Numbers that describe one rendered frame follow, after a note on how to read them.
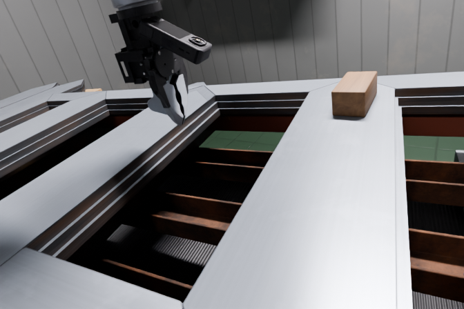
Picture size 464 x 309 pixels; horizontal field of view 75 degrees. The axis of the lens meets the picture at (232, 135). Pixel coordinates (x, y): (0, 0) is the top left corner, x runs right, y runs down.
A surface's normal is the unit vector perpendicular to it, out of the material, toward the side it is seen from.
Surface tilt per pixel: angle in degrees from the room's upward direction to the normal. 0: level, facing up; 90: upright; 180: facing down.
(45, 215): 0
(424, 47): 90
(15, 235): 0
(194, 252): 0
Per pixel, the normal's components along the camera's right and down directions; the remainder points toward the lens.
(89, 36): 0.82, 0.10
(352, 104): -0.53, 0.47
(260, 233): -0.19, -0.88
